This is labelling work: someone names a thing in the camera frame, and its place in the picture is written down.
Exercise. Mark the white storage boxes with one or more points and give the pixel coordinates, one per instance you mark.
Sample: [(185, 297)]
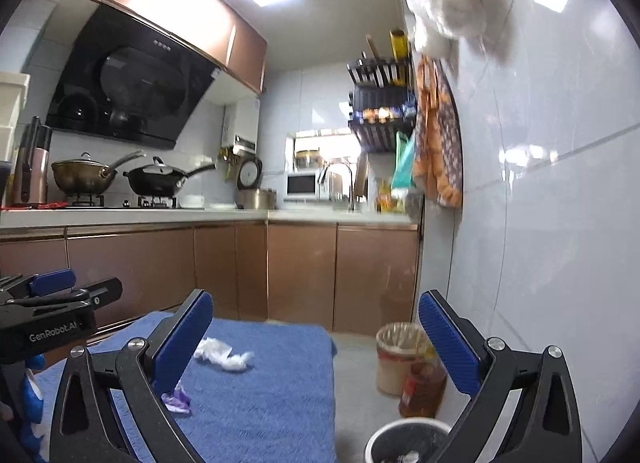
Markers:
[(10, 108)]

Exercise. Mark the rice cooker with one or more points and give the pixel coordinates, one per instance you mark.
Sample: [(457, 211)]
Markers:
[(255, 195)]

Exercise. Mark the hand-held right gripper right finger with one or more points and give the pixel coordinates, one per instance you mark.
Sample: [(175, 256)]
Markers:
[(447, 338)]

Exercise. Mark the green plastic bag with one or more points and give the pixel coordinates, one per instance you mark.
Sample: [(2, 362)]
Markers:
[(402, 168)]

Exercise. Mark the glass bowls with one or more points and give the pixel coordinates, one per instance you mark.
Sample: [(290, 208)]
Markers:
[(306, 159)]

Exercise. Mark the black wall rack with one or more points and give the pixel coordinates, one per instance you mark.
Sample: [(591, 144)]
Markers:
[(380, 135)]

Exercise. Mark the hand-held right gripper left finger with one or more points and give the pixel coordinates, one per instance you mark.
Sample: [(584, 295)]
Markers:
[(182, 338)]

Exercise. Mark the condiment bottles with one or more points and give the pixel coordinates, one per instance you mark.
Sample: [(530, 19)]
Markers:
[(395, 200)]

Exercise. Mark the black wok with lid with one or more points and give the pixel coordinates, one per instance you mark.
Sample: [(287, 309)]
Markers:
[(150, 183)]

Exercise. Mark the brass wok with lid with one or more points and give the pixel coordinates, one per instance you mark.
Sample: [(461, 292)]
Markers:
[(80, 177)]

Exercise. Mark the white tissue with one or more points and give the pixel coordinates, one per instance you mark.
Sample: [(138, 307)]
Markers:
[(220, 355)]

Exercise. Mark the blue fluffy towel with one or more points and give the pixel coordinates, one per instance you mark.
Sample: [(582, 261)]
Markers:
[(270, 393)]

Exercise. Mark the yellow bottle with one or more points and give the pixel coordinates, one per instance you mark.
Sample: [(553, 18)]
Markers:
[(400, 48)]

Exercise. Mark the white microwave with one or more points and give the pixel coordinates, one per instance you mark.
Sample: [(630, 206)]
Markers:
[(301, 185)]

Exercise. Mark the cooking oil bottle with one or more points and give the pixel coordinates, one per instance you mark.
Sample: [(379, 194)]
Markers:
[(420, 390)]

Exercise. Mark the pink knife block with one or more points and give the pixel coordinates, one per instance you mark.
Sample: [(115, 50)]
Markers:
[(32, 173)]

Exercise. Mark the beige trash bin with liner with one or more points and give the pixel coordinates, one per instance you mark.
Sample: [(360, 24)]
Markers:
[(395, 363)]

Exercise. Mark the white water heater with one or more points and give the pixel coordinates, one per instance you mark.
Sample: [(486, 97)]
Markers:
[(242, 125)]

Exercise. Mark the purple candy wrapper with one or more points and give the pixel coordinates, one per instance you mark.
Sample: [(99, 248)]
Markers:
[(177, 399)]

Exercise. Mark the metal faucet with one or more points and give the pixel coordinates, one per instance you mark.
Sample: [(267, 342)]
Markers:
[(350, 183)]

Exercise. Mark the copper lower cabinets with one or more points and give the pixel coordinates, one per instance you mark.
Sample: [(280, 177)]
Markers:
[(300, 273)]

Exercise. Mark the black range hood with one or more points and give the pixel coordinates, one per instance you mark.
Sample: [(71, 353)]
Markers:
[(135, 78)]

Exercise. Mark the orange floral apron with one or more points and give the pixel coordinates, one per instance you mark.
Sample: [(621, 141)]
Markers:
[(442, 153)]

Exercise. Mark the gas stove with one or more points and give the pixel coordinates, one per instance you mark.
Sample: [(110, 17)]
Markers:
[(115, 201)]

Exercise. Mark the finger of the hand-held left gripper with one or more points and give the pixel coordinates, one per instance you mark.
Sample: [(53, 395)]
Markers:
[(50, 282), (102, 290)]

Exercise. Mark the white trash bin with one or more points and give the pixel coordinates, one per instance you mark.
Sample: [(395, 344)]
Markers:
[(400, 438)]

